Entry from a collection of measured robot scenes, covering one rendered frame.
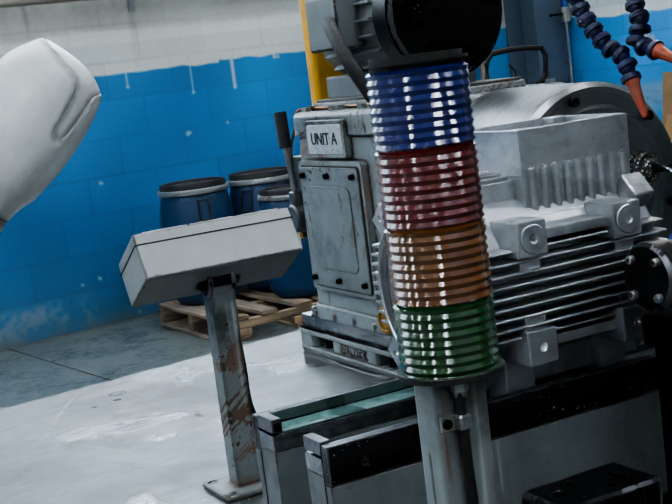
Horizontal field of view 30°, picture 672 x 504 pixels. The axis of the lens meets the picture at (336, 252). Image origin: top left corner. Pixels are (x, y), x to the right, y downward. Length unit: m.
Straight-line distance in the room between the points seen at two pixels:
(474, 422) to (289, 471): 0.36
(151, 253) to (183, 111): 5.94
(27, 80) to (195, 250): 0.24
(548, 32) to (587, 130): 7.30
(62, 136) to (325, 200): 0.65
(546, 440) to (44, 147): 0.51
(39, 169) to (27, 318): 5.66
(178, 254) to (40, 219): 5.56
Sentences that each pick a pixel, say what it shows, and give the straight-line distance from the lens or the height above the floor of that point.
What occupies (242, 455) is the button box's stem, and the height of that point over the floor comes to 0.84.
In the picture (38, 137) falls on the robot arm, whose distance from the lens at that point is 1.13.
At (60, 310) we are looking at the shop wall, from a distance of 6.86.
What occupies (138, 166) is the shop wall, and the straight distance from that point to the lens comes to 7.02.
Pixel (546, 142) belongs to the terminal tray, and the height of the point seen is 1.13.
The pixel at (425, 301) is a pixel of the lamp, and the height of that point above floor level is 1.08.
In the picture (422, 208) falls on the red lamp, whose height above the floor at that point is 1.13.
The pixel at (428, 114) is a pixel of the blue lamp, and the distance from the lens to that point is 0.70.
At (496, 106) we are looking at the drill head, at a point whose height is 1.15.
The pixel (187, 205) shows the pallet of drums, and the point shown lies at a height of 0.64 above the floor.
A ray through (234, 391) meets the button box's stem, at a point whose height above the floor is 0.91.
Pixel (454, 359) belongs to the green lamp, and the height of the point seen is 1.04.
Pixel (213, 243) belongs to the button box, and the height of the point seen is 1.06.
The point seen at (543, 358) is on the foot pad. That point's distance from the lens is 1.05.
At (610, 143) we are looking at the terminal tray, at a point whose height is 1.12.
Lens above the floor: 1.22
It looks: 8 degrees down
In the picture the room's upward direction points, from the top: 7 degrees counter-clockwise
